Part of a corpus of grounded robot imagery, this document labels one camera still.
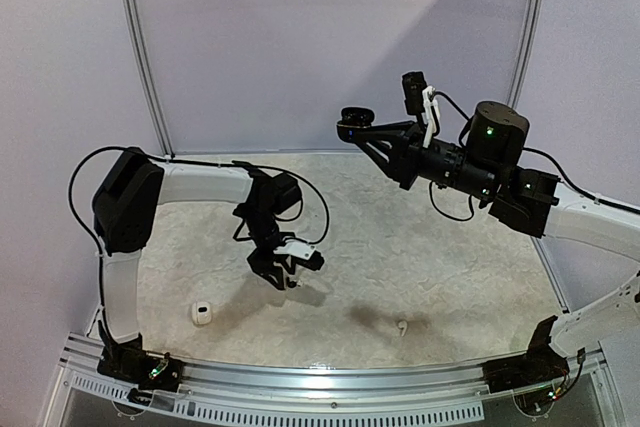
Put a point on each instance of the white earbud charging case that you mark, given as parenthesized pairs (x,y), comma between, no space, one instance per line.
(201,313)

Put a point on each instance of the aluminium front rail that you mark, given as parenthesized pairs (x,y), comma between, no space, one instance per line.
(219,394)

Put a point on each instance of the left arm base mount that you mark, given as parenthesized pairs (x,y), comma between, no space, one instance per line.
(149,371)

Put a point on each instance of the black earbud charging case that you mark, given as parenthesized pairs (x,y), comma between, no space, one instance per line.
(352,120)

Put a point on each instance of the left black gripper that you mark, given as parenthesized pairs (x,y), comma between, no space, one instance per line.
(267,266)

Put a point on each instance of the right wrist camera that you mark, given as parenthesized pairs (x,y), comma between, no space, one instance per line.
(420,102)

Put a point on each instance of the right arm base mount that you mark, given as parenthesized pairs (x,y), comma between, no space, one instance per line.
(540,362)

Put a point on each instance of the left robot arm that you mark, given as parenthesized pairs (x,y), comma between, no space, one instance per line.
(125,207)

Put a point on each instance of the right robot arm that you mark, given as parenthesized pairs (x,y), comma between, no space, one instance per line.
(528,201)

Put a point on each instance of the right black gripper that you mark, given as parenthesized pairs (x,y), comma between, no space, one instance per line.
(409,156)

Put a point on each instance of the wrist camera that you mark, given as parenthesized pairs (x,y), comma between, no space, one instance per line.
(296,253)
(420,102)

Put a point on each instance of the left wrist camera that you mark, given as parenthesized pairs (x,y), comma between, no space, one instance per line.
(296,253)

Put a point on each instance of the white earbud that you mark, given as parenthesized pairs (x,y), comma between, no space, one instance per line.
(402,327)

